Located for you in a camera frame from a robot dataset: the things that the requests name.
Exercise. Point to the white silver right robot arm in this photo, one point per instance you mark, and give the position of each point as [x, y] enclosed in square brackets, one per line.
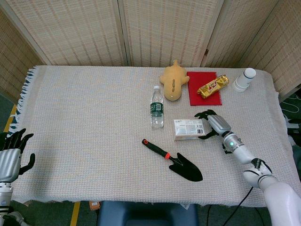
[279, 195]

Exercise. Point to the red notebook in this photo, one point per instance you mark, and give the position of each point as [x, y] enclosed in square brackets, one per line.
[200, 81]

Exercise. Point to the black garden trowel orange collar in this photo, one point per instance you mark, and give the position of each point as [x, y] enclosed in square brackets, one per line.
[188, 168]

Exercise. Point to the beige woven tablecloth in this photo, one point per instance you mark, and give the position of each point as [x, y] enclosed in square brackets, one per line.
[94, 129]

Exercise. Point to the orange box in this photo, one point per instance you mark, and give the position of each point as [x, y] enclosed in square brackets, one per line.
[94, 205]

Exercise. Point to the tissue pack box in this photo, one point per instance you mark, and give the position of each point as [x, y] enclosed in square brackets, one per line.
[188, 129]

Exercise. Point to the clear water bottle green label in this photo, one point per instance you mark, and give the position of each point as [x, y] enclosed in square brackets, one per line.
[157, 110]

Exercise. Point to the woven folding screen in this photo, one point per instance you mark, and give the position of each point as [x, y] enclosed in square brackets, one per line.
[82, 30]

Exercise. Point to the brass screen hinge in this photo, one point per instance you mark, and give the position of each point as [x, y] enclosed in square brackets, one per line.
[206, 52]

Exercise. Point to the yellow plush toy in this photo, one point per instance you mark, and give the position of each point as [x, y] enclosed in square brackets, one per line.
[172, 82]

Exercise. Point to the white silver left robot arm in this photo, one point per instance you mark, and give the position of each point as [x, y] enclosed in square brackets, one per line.
[5, 195]

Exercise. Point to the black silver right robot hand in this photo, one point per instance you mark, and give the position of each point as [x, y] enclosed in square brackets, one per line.
[219, 124]

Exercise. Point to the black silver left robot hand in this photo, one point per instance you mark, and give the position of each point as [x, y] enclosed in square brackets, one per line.
[9, 162]

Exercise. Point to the blue chair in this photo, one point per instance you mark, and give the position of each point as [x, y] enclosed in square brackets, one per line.
[145, 214]

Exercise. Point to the gold snack package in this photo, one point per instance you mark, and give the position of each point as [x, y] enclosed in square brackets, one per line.
[212, 86]

